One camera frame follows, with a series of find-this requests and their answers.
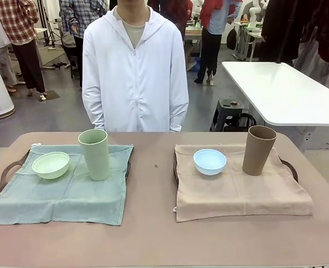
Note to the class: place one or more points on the person in red plaid shirt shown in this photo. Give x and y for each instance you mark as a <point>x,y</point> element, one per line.
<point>22,33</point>

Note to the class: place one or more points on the light green cup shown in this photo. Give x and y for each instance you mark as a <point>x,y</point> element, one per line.
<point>96,159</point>

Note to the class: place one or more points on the grey plastic stool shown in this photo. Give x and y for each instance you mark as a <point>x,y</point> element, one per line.
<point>223,114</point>

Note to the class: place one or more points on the person's left forearm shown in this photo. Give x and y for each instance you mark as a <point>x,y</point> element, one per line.
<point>178,114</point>

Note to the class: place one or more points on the dark brown tray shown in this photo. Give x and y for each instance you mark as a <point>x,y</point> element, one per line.
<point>292,170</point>
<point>128,171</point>

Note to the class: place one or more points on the light green bowl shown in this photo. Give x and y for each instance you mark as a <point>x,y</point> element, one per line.
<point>50,167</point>

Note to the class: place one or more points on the background work desk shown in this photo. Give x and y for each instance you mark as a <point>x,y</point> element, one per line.
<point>249,39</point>

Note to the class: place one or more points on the hanging grey garment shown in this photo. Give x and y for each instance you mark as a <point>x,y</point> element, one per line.
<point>309,61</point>

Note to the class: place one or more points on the black floor base plate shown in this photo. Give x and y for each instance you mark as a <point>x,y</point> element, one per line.
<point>48,95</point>

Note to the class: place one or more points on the blue bag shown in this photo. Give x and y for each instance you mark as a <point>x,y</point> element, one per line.
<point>194,65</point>

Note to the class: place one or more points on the person's right forearm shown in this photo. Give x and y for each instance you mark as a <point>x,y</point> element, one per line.
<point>94,111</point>

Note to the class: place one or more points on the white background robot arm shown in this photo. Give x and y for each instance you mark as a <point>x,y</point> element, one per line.
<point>254,14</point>

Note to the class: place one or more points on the black tripod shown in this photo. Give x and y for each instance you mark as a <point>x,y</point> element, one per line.
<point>50,36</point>

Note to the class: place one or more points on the brown cup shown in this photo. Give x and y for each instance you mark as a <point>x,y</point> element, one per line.
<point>258,153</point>

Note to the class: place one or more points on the light blue bowl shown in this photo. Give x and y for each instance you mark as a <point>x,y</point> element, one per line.
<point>210,163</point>

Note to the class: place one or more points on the person in beige trousers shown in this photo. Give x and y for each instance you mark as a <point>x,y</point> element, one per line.
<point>0,56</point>

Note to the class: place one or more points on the green cloth mat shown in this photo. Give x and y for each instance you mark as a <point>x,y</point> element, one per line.
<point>69,198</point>

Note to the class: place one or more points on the hanging black coat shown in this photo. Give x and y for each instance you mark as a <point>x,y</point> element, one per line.
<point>281,30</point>

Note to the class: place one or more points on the cardboard box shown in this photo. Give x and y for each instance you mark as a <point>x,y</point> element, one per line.
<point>190,56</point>

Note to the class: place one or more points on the person in red jacket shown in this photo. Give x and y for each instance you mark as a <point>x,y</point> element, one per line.
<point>212,42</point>

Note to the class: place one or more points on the white side table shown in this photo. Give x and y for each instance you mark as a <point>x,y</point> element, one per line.
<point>281,89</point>

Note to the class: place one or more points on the brown cloth mat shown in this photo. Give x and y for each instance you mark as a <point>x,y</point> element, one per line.
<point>237,195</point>

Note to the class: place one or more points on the person in grey trousers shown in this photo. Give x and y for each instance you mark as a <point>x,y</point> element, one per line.
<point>178,11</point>

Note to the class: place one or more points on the person in white hoodie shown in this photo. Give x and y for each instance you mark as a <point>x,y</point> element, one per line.
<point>133,72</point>

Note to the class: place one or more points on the person in blue plaid shirt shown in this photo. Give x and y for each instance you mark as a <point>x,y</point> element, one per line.
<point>78,16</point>

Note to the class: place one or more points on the small brown object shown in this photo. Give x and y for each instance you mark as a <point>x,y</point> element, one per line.
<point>233,103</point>

